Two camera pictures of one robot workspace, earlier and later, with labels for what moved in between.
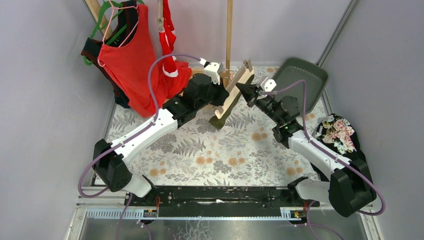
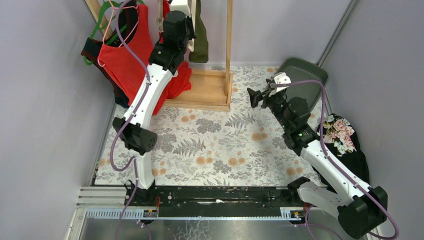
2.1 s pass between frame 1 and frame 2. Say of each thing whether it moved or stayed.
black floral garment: stayed
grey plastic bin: stayed
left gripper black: moved
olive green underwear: moved
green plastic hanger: stayed
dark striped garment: stayed
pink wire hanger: stayed
